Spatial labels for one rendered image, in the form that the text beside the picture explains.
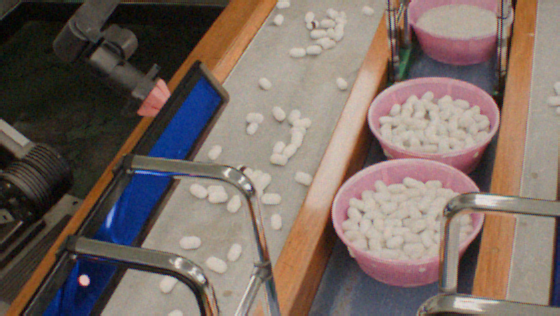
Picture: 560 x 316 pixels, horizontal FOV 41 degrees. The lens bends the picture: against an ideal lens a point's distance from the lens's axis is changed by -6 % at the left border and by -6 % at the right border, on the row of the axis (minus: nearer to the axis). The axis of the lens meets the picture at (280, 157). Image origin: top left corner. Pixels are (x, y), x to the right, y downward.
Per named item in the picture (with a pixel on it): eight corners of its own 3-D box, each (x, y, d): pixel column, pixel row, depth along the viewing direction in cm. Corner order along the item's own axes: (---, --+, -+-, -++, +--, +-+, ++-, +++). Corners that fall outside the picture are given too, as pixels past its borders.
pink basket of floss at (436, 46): (446, 84, 179) (446, 49, 174) (388, 36, 199) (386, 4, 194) (533, 51, 186) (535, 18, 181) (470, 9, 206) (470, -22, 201)
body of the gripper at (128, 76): (163, 68, 147) (132, 46, 146) (140, 98, 139) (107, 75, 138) (150, 89, 151) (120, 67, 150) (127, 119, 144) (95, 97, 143)
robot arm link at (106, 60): (76, 71, 143) (88, 50, 140) (92, 55, 149) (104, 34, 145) (106, 92, 144) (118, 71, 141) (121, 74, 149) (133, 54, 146)
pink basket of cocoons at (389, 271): (318, 289, 135) (313, 251, 129) (355, 190, 154) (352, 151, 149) (470, 309, 127) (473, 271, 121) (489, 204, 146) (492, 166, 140)
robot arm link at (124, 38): (51, 52, 143) (72, 23, 139) (79, 26, 153) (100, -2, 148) (98, 93, 146) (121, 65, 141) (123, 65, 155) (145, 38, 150)
